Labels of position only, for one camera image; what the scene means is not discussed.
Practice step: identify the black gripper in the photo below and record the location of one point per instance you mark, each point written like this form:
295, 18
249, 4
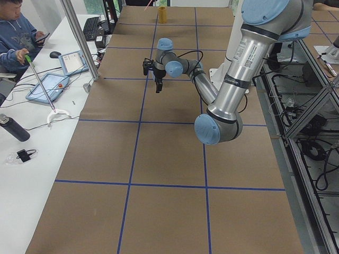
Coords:
158, 75

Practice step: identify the bamboo wooden cup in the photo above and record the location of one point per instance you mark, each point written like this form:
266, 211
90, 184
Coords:
162, 15

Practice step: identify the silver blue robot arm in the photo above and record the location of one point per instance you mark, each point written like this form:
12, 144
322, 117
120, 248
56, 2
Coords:
264, 24

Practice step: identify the black keyboard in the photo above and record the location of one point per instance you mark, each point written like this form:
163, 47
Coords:
90, 27

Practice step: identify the blue teach pendant far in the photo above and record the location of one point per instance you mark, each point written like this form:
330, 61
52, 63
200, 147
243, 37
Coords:
73, 63

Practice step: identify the blue teach pendant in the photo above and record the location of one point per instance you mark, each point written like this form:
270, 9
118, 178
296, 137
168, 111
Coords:
54, 85
73, 63

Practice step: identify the blue teach pendant near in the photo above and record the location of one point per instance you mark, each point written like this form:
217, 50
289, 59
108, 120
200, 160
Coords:
54, 85

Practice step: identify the black computer mouse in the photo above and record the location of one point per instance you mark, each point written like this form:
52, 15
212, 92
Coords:
54, 54

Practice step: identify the metal rod green tip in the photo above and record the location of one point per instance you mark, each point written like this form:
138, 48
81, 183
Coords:
28, 59

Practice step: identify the seated person blue hoodie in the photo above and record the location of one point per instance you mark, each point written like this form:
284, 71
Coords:
19, 38

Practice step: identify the small black adapter box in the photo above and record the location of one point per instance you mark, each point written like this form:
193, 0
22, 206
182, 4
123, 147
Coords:
25, 155

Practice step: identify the black water bottle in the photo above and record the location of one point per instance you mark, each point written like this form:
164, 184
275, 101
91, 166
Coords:
11, 126

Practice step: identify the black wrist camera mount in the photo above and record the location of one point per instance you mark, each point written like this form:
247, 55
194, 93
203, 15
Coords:
147, 66

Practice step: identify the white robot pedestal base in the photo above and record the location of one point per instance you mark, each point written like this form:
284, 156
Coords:
217, 74

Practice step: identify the aluminium frame post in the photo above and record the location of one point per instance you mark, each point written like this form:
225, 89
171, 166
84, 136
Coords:
80, 39

